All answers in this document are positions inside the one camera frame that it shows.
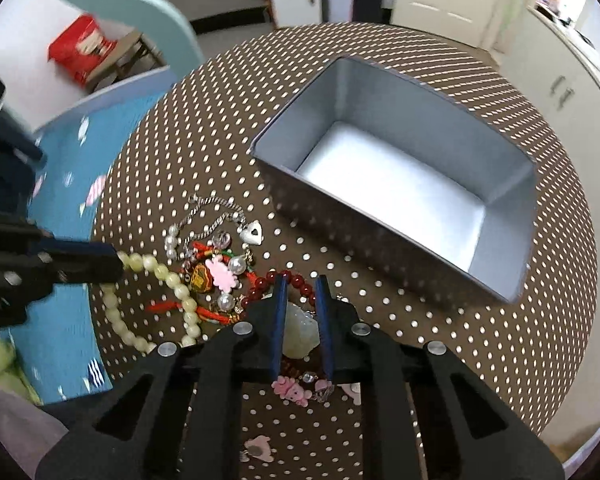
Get pink charm near table edge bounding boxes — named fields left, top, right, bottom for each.
left=240, top=434, right=274, bottom=464

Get brown polka dot tablecloth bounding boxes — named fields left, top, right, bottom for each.
left=70, top=23, right=596, bottom=479

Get wooden chair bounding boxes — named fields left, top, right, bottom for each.
left=85, top=30, right=166, bottom=93

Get cream bead necklace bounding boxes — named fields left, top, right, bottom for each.
left=99, top=250, right=204, bottom=354

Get pale green jade pendant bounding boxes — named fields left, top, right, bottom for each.
left=283, top=302, right=320, bottom=360

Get pink bear charm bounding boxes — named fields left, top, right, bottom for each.
left=204, top=255, right=238, bottom=294

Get dark red bead bracelet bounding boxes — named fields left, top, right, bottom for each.
left=239, top=268, right=318, bottom=311

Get pearl bead charm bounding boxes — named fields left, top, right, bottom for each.
left=214, top=255, right=248, bottom=313

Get white low cabinet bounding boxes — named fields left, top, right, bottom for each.
left=501, top=10, right=600, bottom=274

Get silver metal tin box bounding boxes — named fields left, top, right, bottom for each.
left=251, top=56, right=538, bottom=304

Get pink bear keychain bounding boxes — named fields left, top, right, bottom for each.
left=272, top=372, right=335, bottom=408

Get blue patterned bed mat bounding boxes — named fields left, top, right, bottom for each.
left=9, top=90, right=168, bottom=406

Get silver chain heart bracelet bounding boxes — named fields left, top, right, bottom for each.
left=163, top=194, right=264, bottom=261

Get red snack bag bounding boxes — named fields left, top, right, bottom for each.
left=47, top=14, right=118, bottom=87

